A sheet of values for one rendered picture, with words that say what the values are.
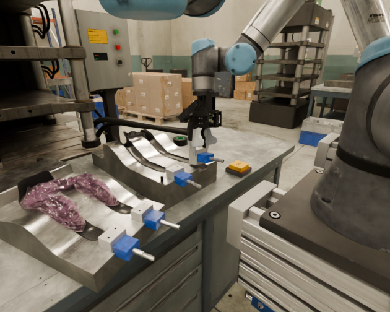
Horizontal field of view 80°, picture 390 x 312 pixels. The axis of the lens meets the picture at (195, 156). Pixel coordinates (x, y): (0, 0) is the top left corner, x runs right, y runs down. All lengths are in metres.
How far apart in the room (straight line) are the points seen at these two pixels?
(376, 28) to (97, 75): 1.26
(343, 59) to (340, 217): 6.80
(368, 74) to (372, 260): 0.21
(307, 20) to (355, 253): 4.37
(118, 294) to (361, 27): 1.04
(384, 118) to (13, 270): 0.72
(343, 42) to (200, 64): 6.47
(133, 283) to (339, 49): 6.85
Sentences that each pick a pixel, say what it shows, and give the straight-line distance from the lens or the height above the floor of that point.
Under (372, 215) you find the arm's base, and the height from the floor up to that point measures 1.08.
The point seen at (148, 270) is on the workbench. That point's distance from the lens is 0.84.
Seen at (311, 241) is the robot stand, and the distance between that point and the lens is 0.34.
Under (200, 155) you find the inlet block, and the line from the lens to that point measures 0.78.
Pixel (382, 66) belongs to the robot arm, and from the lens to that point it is 0.32.
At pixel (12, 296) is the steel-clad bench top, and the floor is 0.80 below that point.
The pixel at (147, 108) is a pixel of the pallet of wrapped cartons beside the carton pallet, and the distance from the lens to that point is 5.01.
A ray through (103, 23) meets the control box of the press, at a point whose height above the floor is 1.41.
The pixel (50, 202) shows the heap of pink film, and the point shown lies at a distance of 0.68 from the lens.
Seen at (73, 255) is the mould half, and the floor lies 0.85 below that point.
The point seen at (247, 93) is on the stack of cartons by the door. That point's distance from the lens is 7.55.
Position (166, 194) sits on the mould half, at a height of 0.86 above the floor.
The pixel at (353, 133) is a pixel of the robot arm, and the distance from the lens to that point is 0.34.
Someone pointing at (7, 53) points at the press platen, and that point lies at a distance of 1.31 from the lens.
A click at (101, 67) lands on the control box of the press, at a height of 1.19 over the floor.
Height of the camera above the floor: 1.25
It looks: 23 degrees down
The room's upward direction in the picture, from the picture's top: straight up
